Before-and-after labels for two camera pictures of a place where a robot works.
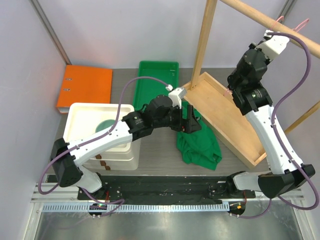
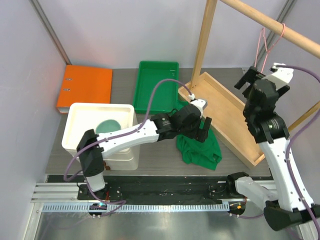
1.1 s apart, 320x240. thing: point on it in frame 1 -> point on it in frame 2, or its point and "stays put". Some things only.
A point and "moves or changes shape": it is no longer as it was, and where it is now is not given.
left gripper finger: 195,126 -> 207,125
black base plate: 163,189 stays put
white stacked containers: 81,122 stays put
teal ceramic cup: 105,124 stays put
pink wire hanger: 228,93 moves or changes shape
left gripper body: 185,125 -> 200,134
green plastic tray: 148,88 stays put
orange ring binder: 84,85 stays put
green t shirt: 198,148 stays put
